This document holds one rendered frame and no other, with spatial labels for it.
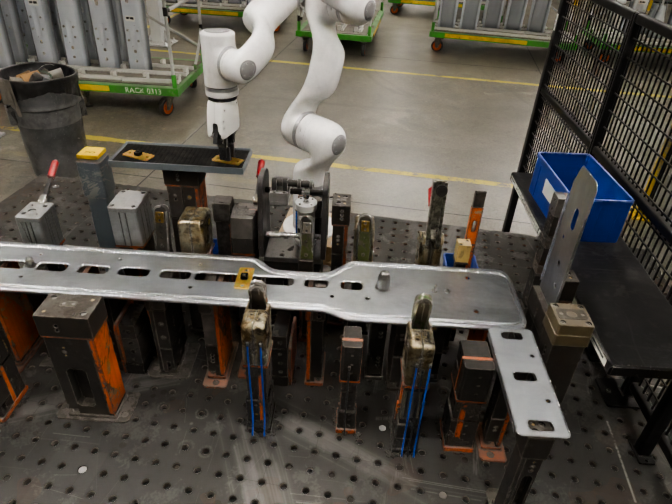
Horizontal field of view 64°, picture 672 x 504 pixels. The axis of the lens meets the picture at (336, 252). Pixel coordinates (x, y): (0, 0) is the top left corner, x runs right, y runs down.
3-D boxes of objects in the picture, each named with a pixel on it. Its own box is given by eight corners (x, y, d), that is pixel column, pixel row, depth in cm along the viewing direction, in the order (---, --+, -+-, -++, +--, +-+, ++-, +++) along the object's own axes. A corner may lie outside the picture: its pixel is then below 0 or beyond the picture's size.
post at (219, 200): (222, 317, 163) (210, 202, 141) (226, 306, 168) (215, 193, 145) (238, 318, 163) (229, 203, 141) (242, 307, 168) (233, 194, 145)
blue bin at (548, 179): (559, 241, 146) (573, 199, 138) (526, 189, 171) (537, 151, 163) (619, 243, 146) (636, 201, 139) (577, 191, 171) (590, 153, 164)
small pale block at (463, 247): (437, 349, 156) (458, 245, 135) (435, 341, 158) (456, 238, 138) (449, 350, 155) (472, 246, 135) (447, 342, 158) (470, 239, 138)
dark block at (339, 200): (326, 325, 162) (331, 204, 139) (328, 310, 168) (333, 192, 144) (343, 326, 162) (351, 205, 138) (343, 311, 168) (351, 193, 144)
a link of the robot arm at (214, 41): (246, 85, 137) (224, 77, 142) (243, 31, 129) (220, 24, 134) (220, 92, 131) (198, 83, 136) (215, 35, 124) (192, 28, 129)
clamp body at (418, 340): (383, 459, 125) (400, 352, 106) (382, 417, 135) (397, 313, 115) (422, 461, 125) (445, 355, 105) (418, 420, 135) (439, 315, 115)
